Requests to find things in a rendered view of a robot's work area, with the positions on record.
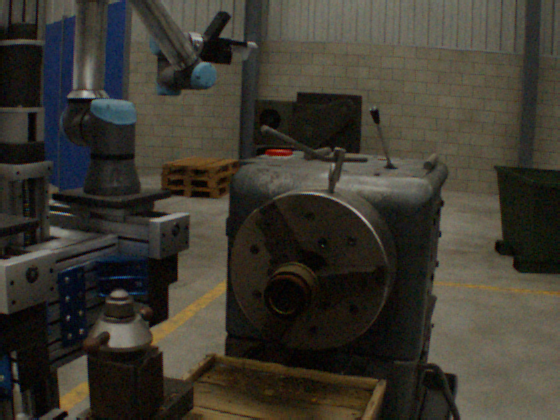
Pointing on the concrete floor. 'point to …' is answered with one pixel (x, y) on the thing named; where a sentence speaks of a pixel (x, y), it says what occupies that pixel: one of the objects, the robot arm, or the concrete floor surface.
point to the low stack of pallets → (199, 175)
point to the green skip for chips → (530, 218)
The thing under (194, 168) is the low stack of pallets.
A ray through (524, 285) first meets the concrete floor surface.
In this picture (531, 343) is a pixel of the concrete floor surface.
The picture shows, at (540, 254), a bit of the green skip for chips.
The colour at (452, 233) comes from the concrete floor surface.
